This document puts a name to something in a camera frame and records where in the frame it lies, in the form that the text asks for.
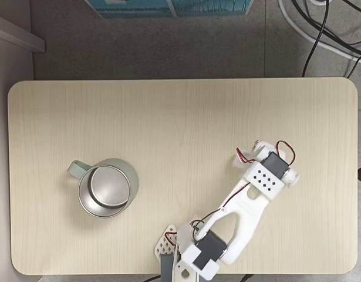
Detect white shelf ledge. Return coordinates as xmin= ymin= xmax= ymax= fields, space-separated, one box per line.
xmin=0 ymin=12 xmax=46 ymax=53

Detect green mug steel interior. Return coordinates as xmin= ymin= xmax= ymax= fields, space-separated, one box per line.
xmin=66 ymin=157 xmax=139 ymax=219

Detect blue picture storage box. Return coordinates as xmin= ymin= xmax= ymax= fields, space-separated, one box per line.
xmin=85 ymin=0 xmax=255 ymax=19

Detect white thick cable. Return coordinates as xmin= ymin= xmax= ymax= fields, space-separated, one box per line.
xmin=276 ymin=0 xmax=361 ymax=65

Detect white gauze dressing roll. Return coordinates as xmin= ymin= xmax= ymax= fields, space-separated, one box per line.
xmin=232 ymin=148 xmax=257 ymax=170

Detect red black servo wire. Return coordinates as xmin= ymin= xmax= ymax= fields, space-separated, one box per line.
xmin=191 ymin=182 xmax=253 ymax=240
xmin=235 ymin=140 xmax=297 ymax=166
xmin=164 ymin=231 xmax=180 ymax=247

